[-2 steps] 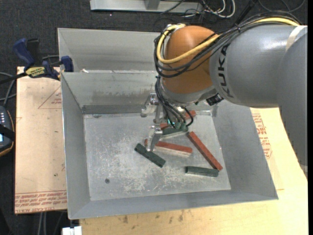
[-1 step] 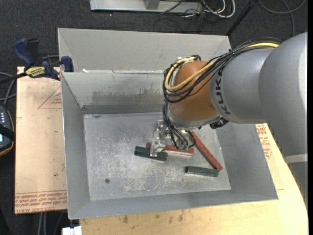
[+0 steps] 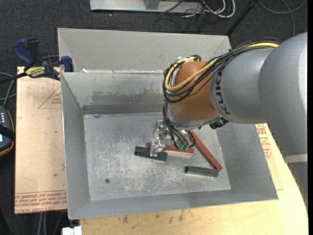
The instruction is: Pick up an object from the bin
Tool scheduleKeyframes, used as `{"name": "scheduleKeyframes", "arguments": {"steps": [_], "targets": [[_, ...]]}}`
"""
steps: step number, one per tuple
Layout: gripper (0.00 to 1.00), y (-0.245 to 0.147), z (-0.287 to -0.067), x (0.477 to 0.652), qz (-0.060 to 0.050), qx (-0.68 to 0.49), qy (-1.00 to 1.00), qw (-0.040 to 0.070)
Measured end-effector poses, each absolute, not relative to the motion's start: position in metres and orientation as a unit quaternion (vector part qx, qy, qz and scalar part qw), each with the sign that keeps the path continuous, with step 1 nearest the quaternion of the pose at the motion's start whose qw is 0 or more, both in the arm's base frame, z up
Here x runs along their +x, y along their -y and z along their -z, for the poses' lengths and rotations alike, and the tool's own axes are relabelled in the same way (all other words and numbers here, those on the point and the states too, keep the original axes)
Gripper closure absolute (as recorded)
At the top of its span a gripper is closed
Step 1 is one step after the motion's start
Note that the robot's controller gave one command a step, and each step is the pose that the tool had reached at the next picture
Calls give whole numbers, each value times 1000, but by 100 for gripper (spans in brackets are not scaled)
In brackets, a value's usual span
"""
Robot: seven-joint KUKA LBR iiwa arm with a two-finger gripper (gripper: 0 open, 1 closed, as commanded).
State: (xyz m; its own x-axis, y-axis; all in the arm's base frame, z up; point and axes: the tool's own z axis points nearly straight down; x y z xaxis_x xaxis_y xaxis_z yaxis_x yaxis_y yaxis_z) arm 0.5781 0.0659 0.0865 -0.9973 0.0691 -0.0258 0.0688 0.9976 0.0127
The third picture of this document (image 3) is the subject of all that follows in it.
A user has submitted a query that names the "black cylinder on white bracket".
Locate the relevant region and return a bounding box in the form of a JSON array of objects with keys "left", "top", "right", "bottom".
[{"left": 208, "top": 116, "right": 230, "bottom": 130}]

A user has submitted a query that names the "red-brown flat block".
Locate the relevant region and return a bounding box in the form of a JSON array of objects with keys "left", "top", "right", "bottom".
[
  {"left": 146, "top": 142, "right": 195, "bottom": 158},
  {"left": 188, "top": 130, "right": 224, "bottom": 171}
]

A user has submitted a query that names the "dark green block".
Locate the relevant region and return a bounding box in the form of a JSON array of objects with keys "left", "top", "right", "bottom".
[
  {"left": 184, "top": 165, "right": 220, "bottom": 178},
  {"left": 134, "top": 145, "right": 168, "bottom": 162}
]

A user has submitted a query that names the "grey metal bin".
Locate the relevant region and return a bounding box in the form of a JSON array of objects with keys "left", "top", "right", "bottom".
[{"left": 57, "top": 27, "right": 279, "bottom": 220}]

